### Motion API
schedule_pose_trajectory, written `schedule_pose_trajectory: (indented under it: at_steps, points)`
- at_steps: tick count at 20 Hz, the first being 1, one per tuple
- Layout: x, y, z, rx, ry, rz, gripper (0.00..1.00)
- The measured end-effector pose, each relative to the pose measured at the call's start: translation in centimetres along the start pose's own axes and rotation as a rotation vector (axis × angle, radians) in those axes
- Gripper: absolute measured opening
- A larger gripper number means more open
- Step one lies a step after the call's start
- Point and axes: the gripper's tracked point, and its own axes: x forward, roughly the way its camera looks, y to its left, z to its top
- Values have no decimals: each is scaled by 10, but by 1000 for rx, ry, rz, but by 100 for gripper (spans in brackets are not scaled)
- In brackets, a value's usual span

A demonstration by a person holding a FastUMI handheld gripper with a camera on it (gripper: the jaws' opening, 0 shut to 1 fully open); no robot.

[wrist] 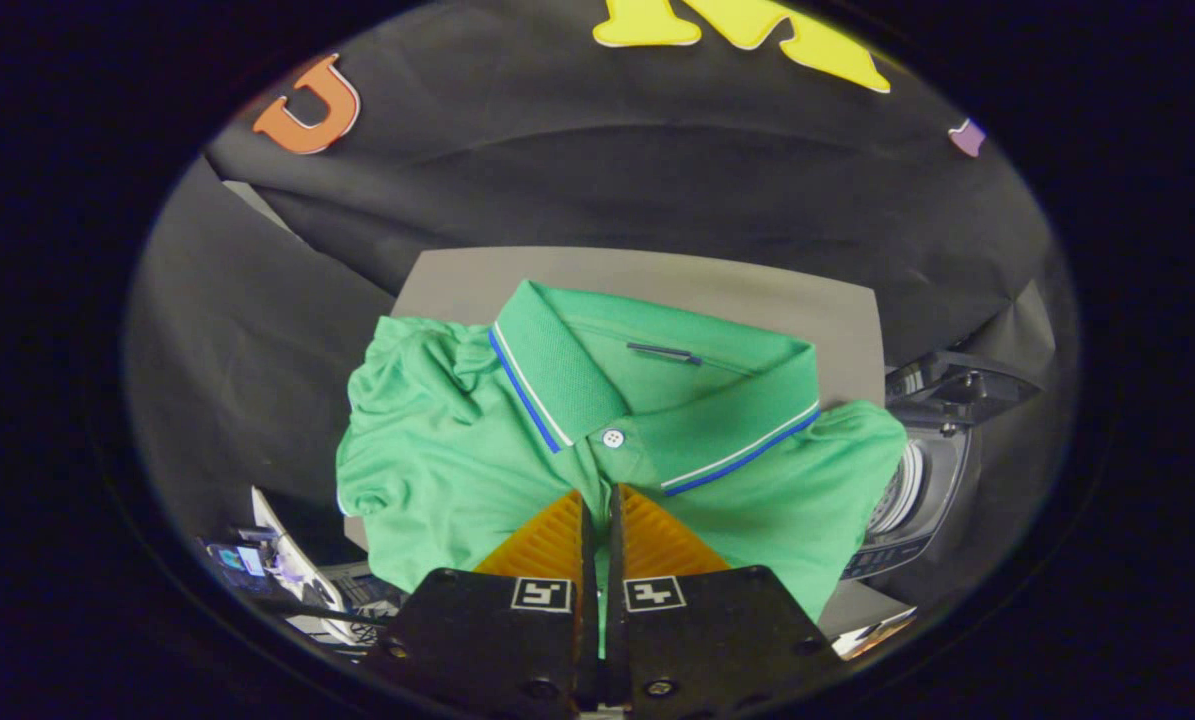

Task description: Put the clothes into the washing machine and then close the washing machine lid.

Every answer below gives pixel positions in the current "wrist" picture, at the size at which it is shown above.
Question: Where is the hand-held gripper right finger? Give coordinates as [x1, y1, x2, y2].
[605, 484, 848, 717]

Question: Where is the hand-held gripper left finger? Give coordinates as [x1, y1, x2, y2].
[362, 490, 600, 717]

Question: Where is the green polo shirt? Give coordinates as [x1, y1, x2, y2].
[335, 280, 908, 656]

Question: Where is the grey washing machine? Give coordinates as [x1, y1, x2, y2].
[842, 350, 1043, 583]

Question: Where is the dark glass washing machine lid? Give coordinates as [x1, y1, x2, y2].
[885, 350, 1043, 429]

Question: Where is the small device with screen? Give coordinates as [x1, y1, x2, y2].
[205, 540, 270, 581]

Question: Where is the black backdrop cloth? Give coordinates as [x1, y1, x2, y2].
[122, 0, 1078, 561]

